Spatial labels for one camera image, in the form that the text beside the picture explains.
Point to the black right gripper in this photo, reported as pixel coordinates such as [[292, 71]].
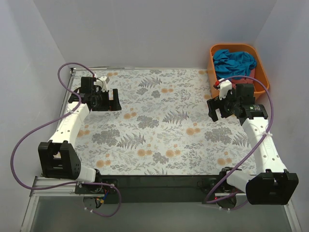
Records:
[[219, 108]]

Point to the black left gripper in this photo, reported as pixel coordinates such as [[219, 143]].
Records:
[[105, 101]]

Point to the blue t shirt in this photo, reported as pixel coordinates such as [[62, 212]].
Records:
[[227, 64]]

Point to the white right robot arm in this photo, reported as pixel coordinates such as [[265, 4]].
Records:
[[261, 175]]

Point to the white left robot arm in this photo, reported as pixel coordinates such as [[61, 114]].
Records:
[[57, 156]]

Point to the pink t shirt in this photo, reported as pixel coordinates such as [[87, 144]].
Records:
[[248, 80]]

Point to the orange plastic bin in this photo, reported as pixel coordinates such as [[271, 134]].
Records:
[[260, 81]]

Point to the floral table mat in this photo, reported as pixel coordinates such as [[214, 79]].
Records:
[[163, 127]]

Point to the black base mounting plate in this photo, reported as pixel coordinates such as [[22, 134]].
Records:
[[159, 189]]

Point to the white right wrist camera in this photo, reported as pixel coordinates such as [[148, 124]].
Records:
[[223, 86]]

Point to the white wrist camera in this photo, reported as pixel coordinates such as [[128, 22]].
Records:
[[223, 86], [101, 84]]

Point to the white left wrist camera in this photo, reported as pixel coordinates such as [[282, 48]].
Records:
[[101, 84]]

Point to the aluminium frame rail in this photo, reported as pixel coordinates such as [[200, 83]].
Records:
[[49, 206]]

